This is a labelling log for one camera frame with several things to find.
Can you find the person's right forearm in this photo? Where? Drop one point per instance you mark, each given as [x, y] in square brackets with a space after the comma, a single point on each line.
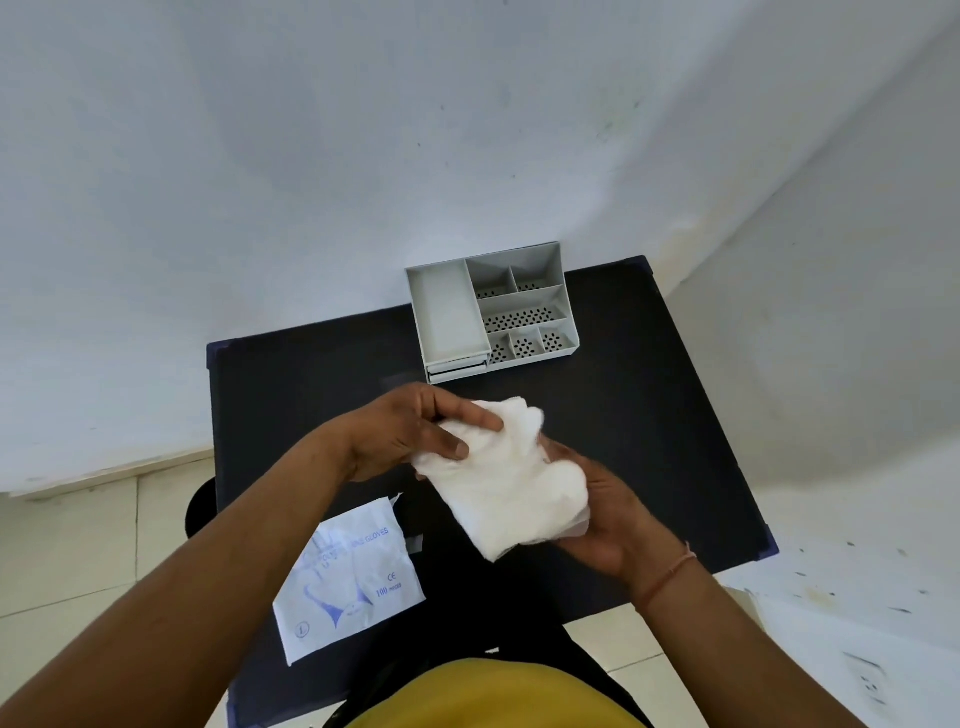
[735, 660]

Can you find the person's right hand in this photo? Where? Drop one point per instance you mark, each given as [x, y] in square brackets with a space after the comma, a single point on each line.
[622, 532]

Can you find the white wall socket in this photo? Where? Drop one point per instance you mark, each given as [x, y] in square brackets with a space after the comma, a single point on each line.
[868, 681]

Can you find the yellow shirt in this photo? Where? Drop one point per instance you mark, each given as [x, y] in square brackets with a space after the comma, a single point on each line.
[487, 697]

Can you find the person's left hand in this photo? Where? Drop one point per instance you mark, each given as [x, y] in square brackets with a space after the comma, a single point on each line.
[397, 427]

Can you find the grey plastic organizer box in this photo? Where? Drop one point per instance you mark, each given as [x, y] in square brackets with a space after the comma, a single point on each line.
[446, 315]

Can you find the person's left forearm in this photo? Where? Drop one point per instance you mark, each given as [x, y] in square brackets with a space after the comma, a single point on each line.
[187, 592]

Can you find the bundle of white gloves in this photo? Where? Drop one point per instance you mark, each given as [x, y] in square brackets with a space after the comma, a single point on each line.
[510, 495]

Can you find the white printed glove packet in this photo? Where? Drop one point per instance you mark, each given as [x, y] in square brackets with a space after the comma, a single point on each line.
[352, 577]

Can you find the black round trash bin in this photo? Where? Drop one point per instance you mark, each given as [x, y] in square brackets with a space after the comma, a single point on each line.
[201, 510]

